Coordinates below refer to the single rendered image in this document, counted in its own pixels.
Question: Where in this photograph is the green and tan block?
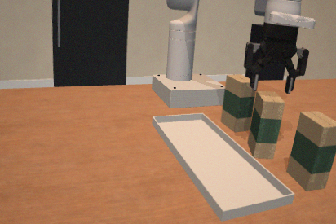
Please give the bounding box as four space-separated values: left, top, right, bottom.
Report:
221 74 256 133
286 111 336 191
248 90 285 159

